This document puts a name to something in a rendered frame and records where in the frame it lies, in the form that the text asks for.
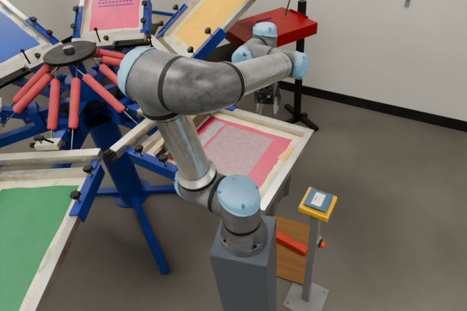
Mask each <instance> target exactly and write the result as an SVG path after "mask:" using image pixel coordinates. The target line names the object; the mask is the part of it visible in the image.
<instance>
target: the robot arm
mask: <svg viewBox="0 0 467 311"><path fill-rule="evenodd" d="M252 34H253V37H252V38H251V39H250V40H248V41H247V42H246V43H244V45H242V46H240V47H238V49H237V50H236V51H235V52H234V53H233V55H232V57H231V61H232V63H231V62H226V61H223V62H207V61H203V60H198V59H195V58H190V57H186V56H181V55H178V54H174V53H169V52H166V51H161V50H158V49H156V48H153V47H151V48H147V47H138V48H135V49H133V50H131V51H130V52H128V53H127V54H126V55H125V57H124V58H123V59H122V61H121V63H120V69H119V70H118V72H117V84H118V86H119V89H120V90H121V92H122V93H123V94H125V95H126V96H127V97H129V98H131V99H135V100H136V101H137V102H138V105H139V106H140V109H141V110H142V113H143V115H144V116H145V117H146V118H148V119H149V120H152V121H155V123H156V125H157V127H158V129H159V131H160V133H161V135H162V137H163V139H164V141H165V143H166V145H167V147H168V149H169V151H170V153H171V155H172V157H173V159H174V161H175V163H176V165H177V167H178V169H179V170H178V171H177V174H176V176H175V180H176V181H175V182H174V187H175V190H176V192H177V194H178V195H179V196H181V197H182V198H183V199H185V200H187V201H189V202H192V203H194V204H196V205H198V206H200V207H202V208H204V209H206V210H208V211H210V212H212V213H214V214H216V215H218V216H220V217H221V218H222V220H223V222H222V226H221V229H220V239H221V243H222V245H223V247H224V248H225V249H226V250H227V251H228V252H229V253H230V254H232V255H235V256H238V257H249V256H252V255H255V254H257V253H258V252H259V251H260V250H262V248H263V247H264V246H265V244H266V242H267V239H268V230H267V227H266V224H265V222H264V220H262V218H261V196H260V194H259V189H258V187H257V185H256V183H255V182H254V181H253V180H252V179H251V178H249V177H247V176H244V175H241V174H236V175H235V176H233V174H232V175H229V176H225V175H223V174H221V173H219V172H217V169H216V167H215V164H214V162H213V161H212V160H211V159H209V158H207V157H206V154H205V152H204V149H203V146H202V143H201V141H200V139H199V136H198V134H197V130H196V128H195V125H194V123H193V120H192V117H191V115H203V114H206V113H211V112H216V111H219V110H223V109H225V108H229V107H231V106H233V105H235V104H237V103H238V102H240V100H241V99H242V98H243V96H245V95H246V94H249V93H251V92H254V103H256V107H257V109H256V113H257V112H259V114H260V115H262V114H263V104H271V105H272V104H273V107H272V108H273V115H274V117H275V116H276V114H277V112H278V109H279V104H280V101H281V90H280V87H278V83H277V81H280V80H283V79H285V78H287V77H289V78H292V79H294V78H295V79H302V78H304V76H305V74H306V72H307V69H308V66H309V57H308V56H307V55H306V54H305V53H301V52H298V51H291V50H287V49H280V48H277V27H276V26H275V25H274V24H273V23H270V22H261V23H257V24H256V25H254V28H253V33H252Z"/></svg>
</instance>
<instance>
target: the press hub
mask: <svg viewBox="0 0 467 311"><path fill-rule="evenodd" d="M96 51H97V46H96V44H95V43H94V42H90V41H84V40H82V41H74V42H68V43H65V44H62V45H59V46H57V47H54V48H52V49H51V50H49V51H48V52H46V53H45V55H44V56H43V61H44V63H45V64H46V65H48V66H51V67H65V66H68V68H69V70H70V72H71V74H69V75H68V76H67V77H66V78H65V84H66V86H67V88H68V90H69V91H68V90H65V91H64V92H63V93H62V94H61V95H60V98H59V101H61V100H63V99H67V98H70V93H71V83H72V78H76V68H75V67H76V64H77V63H78V69H79V70H80V71H81V72H82V73H83V74H89V75H91V77H93V78H94V79H95V80H96V81H97V82H98V83H99V84H100V85H102V86H106V85H110V84H112V83H113V82H112V81H110V80H109V79H107V78H103V79H102V80H101V81H100V80H99V77H98V74H97V72H96V71H95V70H93V69H86V68H85V66H84V64H83V61H84V60H87V59H88V58H90V57H91V56H93V55H94V54H95V52H96ZM72 65H74V66H75V67H73V66H72ZM83 74H81V73H80V72H79V71H78V72H77V78H79V79H80V80H81V91H80V102H86V101H87V104H86V105H85V108H84V109H83V110H82V112H83V114H85V113H88V114H89V113H93V115H94V117H93V118H92V120H91V122H90V124H89V127H90V128H91V127H92V128H91V130H90V132H89V133H90V135H91V137H92V139H93V141H94V143H95V146H96V148H97V149H101V151H102V153H103V152H104V151H106V150H107V149H108V150H110V149H109V148H111V147H112V145H114V144H115V143H116V142H118V141H119V140H120V139H122V138H123V136H122V133H121V131H120V128H119V126H118V124H116V123H113V122H111V121H110V120H112V118H111V117H109V116H107V115H103V114H101V113H100V111H102V110H103V109H104V107H105V106H106V104H105V103H103V102H100V101H97V100H95V99H96V98H97V97H99V96H100V95H99V94H98V93H96V92H95V91H94V90H93V89H92V88H91V87H90V86H89V85H88V84H87V83H86V82H85V81H84V80H83ZM107 91H108V92H110V93H111V94H112V95H113V96H114V97H115V98H117V96H118V95H119V93H120V89H119V88H118V87H114V88H112V89H109V90H107ZM59 109H60V110H61V111H62V112H64V113H67V114H69V103H66V104H64V105H61V106H59ZM102 160H103V161H104V164H105V166H106V168H107V170H108V173H109V174H110V177H111V178H112V180H113V182H114V184H115V186H116V188H117V191H118V193H119V195H114V196H113V200H114V202H115V203H116V204H117V205H118V206H119V207H122V208H132V207H133V204H132V201H131V198H132V197H135V196H136V195H138V198H139V200H140V202H141V203H142V202H144V201H145V200H146V199H147V198H148V196H149V195H150V194H142V193H141V190H142V186H148V185H150V184H149V183H148V182H147V181H146V180H144V179H141V178H139V175H138V172H137V171H136V168H135V166H134V164H133V163H132V162H131V159H130V157H129V154H128V153H127V152H125V153H124V154H123V155H122V156H121V157H119V158H117V160H116V161H115V162H114V163H113V164H111V163H109V162H107V160H105V158H104V157H103V158H102Z"/></svg>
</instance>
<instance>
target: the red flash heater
mask: <svg viewBox="0 0 467 311"><path fill-rule="evenodd" d="M285 13H286V8H283V7H281V8H278V9H274V10H271V11H267V12H264V13H261V14H258V15H255V16H251V17H248V18H244V19H241V20H238V21H237V22H236V23H235V24H234V25H233V26H232V27H231V28H230V29H229V30H228V31H227V32H226V34H227V36H226V37H225V39H226V40H228V41H229V42H230V43H232V44H233V45H234V46H236V47H240V46H242V45H244V43H246V42H247V41H248V40H250V39H251V38H252V37H253V34H252V33H253V28H252V27H254V25H256V24H257V23H261V22H270V23H273V24H274V25H275V26H276V27H277V47H280V46H283V45H285V44H289V43H291V42H294V41H297V40H301V39H303V38H306V37H309V36H311V35H315V34H317V28H318V23H317V22H315V21H313V20H311V19H308V16H306V15H303V14H302V13H300V12H297V11H295V10H292V9H290V10H288V11H287V14H286V16H285ZM269 17H271V18H269ZM266 18H269V19H266ZM261 19H264V20H261ZM258 20H261V21H259V22H256V21H258Z"/></svg>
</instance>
